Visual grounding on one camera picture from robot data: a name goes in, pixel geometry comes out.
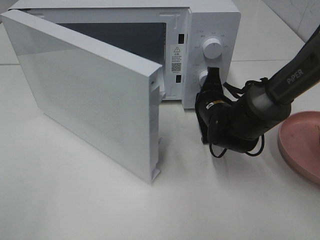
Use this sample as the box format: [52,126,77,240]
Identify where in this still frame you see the pink round plate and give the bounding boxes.
[277,111,320,185]

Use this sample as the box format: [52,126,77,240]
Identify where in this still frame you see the white microwave oven body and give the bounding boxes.
[8,0,241,109]

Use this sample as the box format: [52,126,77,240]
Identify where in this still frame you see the white microwave knob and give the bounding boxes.
[202,37,223,59]
[198,70,208,87]

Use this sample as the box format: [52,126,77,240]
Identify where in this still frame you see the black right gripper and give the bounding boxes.
[195,67,239,144]

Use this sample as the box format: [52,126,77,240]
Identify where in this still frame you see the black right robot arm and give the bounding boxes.
[195,28,320,156]

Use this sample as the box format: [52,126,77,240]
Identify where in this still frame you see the white microwave door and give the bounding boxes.
[1,10,163,183]

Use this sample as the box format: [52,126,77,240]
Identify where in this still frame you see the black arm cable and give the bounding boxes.
[208,77,270,159]

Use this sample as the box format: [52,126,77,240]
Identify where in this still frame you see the lower white microwave knob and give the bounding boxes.
[198,70,208,87]

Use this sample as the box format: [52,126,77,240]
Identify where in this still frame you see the white warning label sticker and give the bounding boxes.
[169,44,185,74]

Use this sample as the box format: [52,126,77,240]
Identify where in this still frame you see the upper white microwave knob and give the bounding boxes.
[202,37,223,59]

